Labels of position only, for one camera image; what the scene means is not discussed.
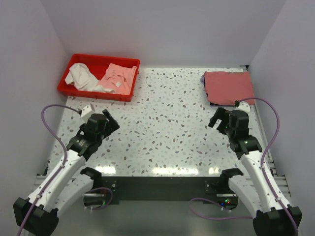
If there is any white graphic t-shirt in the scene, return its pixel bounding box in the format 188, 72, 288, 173
64, 63, 114, 93

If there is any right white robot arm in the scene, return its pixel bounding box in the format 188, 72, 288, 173
209, 103, 302, 236

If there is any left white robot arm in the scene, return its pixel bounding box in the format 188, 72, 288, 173
13, 105, 120, 236

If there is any folded dusty red t-shirt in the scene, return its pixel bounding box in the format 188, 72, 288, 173
203, 71, 254, 106

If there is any light pink t-shirt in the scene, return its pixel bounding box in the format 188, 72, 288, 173
98, 63, 137, 95

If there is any folded purple t-shirt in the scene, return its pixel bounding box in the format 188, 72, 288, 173
200, 75, 205, 86

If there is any red plastic bin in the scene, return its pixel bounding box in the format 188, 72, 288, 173
57, 54, 140, 102

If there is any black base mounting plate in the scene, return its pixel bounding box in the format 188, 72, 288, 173
84, 177, 238, 209

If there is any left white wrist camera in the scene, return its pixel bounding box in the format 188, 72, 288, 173
80, 104, 95, 123

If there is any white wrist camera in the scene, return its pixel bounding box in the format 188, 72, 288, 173
235, 101, 251, 114
80, 104, 95, 123

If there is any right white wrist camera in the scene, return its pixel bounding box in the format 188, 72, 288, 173
235, 101, 251, 114

